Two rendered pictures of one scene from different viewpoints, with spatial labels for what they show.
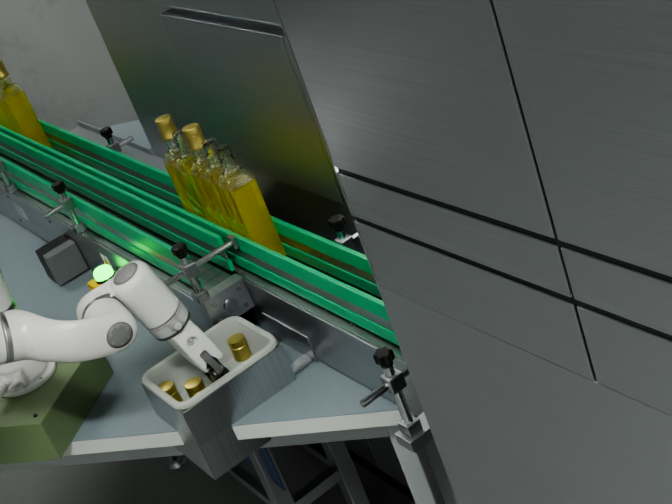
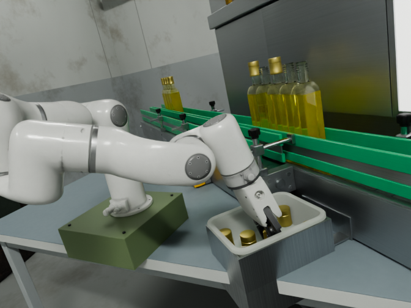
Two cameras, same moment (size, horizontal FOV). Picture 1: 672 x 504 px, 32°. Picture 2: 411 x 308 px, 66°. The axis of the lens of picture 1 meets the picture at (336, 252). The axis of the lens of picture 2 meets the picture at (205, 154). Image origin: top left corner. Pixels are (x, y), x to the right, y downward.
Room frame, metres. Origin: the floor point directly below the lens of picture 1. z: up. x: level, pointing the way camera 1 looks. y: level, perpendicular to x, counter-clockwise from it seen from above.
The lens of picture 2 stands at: (1.22, 0.30, 1.18)
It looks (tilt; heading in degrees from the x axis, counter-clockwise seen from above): 15 degrees down; 8
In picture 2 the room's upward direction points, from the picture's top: 13 degrees counter-clockwise
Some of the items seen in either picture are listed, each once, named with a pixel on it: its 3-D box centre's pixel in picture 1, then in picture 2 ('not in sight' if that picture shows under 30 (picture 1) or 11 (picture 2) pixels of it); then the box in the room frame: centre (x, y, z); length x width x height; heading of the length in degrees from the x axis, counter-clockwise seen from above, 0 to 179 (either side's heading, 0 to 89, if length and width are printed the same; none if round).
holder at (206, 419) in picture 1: (230, 372); (277, 232); (1.86, 0.26, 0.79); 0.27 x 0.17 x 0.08; 116
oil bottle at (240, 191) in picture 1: (251, 217); (308, 122); (2.04, 0.13, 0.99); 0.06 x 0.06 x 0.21; 26
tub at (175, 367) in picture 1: (216, 376); (266, 233); (1.85, 0.29, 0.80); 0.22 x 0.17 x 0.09; 116
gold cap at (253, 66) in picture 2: (166, 127); (254, 68); (2.25, 0.23, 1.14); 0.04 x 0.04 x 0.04
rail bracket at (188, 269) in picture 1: (200, 266); (265, 150); (2.00, 0.25, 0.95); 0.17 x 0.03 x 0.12; 116
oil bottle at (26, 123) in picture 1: (18, 108); (175, 99); (3.14, 0.66, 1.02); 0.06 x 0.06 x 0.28; 26
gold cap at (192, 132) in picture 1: (194, 136); (275, 65); (2.14, 0.17, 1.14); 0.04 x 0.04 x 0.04
